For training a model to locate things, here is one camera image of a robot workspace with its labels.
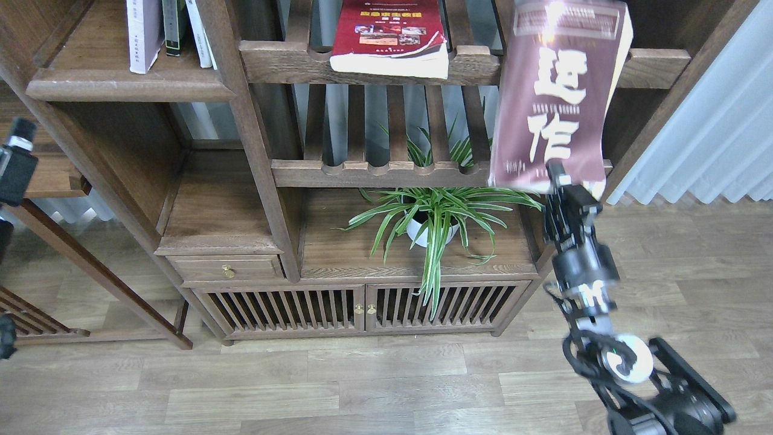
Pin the white thin book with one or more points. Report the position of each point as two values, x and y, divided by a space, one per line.
203 46

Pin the green spine book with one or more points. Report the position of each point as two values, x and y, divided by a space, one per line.
175 26

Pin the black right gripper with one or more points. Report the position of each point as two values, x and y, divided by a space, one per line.
584 267

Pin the wooden side rack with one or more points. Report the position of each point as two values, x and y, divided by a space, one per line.
35 326

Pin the pale lilac book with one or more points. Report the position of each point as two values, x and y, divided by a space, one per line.
145 34

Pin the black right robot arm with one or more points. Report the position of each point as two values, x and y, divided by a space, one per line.
645 386

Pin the dark wooden bookshelf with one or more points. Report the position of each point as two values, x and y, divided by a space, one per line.
257 165

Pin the red cover book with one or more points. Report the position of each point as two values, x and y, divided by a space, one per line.
391 38

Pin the green spider plant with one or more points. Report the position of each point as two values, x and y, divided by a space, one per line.
468 205

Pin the white pleated curtain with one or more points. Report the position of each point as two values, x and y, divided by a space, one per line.
709 135

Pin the white plant pot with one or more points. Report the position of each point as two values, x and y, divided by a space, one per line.
421 239

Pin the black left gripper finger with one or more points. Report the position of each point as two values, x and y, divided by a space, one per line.
17 163

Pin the maroon book white characters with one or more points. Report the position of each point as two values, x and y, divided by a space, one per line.
562 64

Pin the brass drawer knob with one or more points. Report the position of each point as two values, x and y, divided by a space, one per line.
228 271

